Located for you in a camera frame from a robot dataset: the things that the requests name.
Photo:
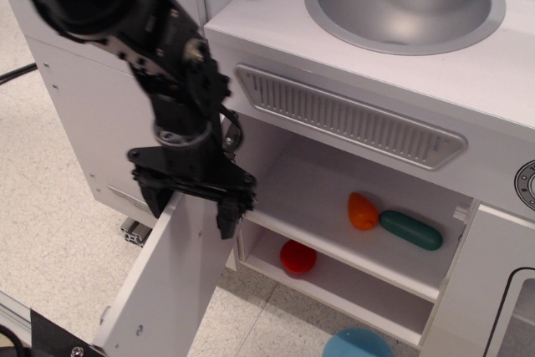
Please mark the blue ball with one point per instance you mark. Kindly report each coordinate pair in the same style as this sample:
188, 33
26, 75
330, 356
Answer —
357, 342

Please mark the silver vent grille panel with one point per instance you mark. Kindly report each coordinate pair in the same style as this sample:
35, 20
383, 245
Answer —
415, 142

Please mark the red toy tomato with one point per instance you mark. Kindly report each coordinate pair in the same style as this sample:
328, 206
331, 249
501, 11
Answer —
297, 258

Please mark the white toy kitchen cabinet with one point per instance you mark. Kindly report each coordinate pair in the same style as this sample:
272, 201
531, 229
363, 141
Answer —
484, 92

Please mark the black oven dial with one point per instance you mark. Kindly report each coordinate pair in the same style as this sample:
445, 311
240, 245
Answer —
524, 184

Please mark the silver round sink basin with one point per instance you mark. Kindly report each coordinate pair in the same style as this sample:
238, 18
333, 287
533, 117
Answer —
409, 27

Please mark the aluminium extrusion foot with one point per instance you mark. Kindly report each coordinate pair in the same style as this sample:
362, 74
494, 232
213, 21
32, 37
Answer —
135, 232

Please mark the white cabinet door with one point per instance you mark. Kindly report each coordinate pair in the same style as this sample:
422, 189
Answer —
161, 303

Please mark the silver fridge logo badge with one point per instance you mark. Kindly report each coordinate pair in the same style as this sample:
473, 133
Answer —
136, 202

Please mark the black metal base plate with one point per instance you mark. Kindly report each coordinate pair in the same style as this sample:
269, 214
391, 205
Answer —
36, 335

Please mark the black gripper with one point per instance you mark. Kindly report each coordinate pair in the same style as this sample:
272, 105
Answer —
210, 175

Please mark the orange toy carrot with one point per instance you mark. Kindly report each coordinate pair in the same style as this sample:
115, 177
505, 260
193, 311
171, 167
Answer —
363, 214

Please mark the green toy cucumber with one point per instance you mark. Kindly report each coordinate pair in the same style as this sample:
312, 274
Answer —
411, 230

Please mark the white oven door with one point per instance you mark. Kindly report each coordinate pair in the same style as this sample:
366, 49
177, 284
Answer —
498, 250

